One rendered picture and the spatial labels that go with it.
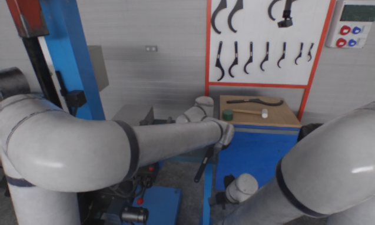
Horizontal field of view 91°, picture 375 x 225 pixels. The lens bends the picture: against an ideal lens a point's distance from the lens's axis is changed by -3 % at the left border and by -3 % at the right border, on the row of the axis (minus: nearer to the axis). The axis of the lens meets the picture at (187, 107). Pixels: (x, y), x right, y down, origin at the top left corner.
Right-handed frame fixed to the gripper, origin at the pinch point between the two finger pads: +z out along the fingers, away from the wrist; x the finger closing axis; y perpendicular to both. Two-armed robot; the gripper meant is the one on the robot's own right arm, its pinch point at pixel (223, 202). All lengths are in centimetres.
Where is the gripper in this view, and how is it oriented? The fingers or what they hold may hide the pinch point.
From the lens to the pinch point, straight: 115.8
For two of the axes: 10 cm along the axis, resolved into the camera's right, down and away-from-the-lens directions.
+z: -1.6, 6.2, 7.7
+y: 1.2, 7.8, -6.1
